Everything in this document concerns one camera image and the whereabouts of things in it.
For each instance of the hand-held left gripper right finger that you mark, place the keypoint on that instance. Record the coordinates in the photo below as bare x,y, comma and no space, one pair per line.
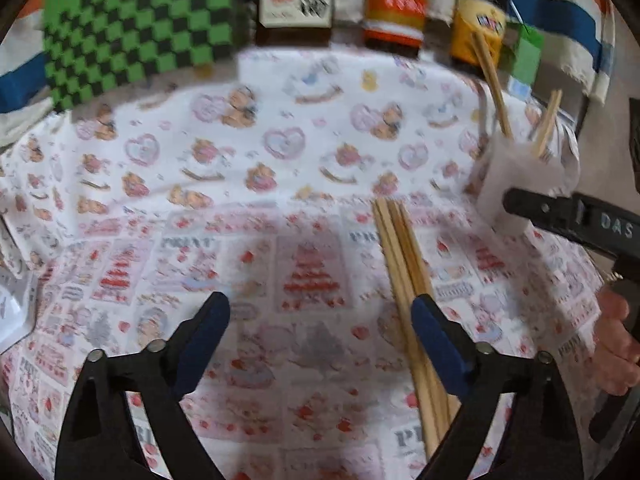
440,350

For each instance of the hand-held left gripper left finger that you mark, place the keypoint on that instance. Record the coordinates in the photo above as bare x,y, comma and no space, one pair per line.
205,345

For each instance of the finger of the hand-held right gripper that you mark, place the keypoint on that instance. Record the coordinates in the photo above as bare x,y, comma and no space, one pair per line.
540,207

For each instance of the translucent plastic cup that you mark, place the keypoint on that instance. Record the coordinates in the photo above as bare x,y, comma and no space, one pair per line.
520,180

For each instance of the pile of wooden chopsticks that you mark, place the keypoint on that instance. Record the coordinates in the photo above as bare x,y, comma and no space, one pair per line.
407,300

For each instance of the single bamboo chopstick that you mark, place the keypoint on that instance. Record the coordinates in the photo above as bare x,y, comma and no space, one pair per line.
550,122
496,82
542,127
487,82

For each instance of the person's right hand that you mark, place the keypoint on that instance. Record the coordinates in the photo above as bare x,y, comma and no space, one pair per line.
620,345

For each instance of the cartoon printed tablecloth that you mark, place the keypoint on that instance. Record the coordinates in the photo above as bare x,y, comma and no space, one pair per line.
250,210

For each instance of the green drink carton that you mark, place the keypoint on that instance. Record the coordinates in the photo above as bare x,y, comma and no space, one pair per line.
525,60

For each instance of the striped printed cloth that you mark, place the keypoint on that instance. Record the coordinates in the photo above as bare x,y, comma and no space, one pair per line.
555,15

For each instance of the yellow label dark bottle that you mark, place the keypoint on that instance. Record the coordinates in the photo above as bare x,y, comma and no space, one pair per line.
472,25

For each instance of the red label sauce bottle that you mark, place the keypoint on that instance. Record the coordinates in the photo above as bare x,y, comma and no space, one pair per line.
395,5

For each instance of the white label glass bottle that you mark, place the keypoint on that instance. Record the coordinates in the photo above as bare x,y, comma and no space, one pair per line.
295,5

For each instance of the green checkered box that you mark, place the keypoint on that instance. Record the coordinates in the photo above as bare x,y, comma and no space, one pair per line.
140,25

